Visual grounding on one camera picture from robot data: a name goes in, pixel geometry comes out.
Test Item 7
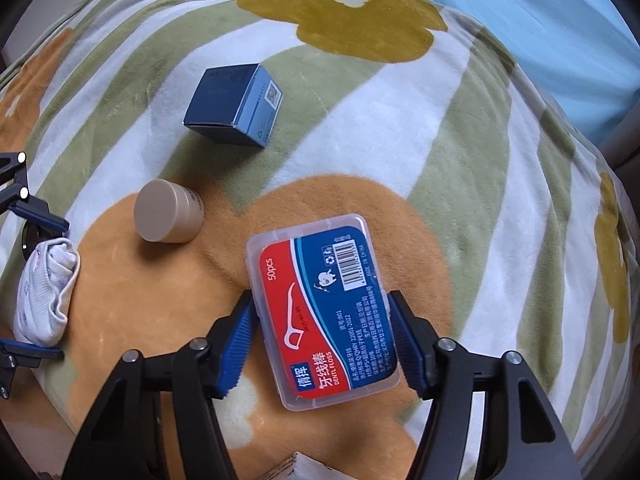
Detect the white patterned sock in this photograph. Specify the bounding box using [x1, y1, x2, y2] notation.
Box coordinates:
[12, 237, 81, 348]

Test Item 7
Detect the dental floss plastic box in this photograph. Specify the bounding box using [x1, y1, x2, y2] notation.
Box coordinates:
[246, 214, 399, 412]

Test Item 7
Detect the open cardboard box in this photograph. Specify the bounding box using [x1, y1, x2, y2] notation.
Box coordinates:
[259, 452, 355, 480]

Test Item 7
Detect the floral striped fleece blanket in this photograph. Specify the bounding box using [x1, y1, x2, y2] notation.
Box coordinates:
[1, 0, 639, 470]

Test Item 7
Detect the dark blue small carton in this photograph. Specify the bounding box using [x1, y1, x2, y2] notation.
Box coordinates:
[183, 64, 283, 148]

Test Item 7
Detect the light blue bed sheet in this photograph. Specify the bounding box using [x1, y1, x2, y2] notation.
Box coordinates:
[432, 0, 639, 144]

